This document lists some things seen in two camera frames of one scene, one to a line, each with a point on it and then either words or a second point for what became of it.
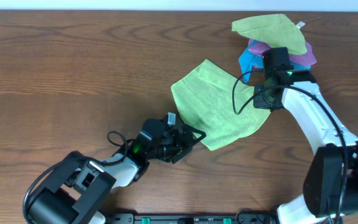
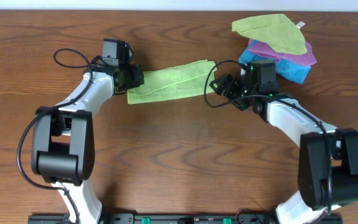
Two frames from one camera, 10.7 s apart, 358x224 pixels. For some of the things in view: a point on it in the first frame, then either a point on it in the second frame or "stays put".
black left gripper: (182, 142) -> (136, 76)
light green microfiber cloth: (219, 104) -> (187, 79)
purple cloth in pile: (302, 60) stays put
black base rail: (190, 218) stays put
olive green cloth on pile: (275, 30) stays put
